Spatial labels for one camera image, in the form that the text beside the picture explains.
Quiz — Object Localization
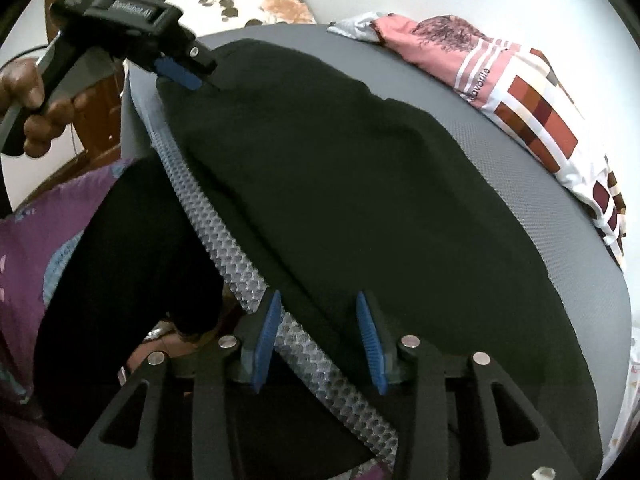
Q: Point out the black pants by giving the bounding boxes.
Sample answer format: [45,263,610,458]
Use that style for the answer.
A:
[32,37,608,480]

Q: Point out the white striped cloth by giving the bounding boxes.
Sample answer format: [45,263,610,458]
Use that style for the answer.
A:
[327,16,383,43]

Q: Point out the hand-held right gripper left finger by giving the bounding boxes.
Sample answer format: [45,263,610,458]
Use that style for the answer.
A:
[62,289,283,480]

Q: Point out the white patterned cloth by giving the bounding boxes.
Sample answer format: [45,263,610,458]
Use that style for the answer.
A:
[607,325,640,461]

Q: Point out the person's purple clothing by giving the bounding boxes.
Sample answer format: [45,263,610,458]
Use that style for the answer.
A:
[0,157,136,480]

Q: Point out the pink printed blanket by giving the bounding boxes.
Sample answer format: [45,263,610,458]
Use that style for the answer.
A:
[372,12,628,273]

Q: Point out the grey textured mat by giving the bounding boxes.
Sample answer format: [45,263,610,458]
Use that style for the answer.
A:
[120,24,633,480]

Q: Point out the black cable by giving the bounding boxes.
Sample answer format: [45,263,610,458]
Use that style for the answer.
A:
[0,44,48,68]

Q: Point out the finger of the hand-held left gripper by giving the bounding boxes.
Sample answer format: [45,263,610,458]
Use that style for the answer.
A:
[154,40,221,92]

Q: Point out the floral bed sheet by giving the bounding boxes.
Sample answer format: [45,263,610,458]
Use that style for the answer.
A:
[164,0,317,43]

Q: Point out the person's left hand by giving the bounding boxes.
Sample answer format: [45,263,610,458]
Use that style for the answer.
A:
[0,57,92,157]

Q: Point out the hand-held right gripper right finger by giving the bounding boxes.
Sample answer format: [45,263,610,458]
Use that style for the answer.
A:
[355,290,587,480]

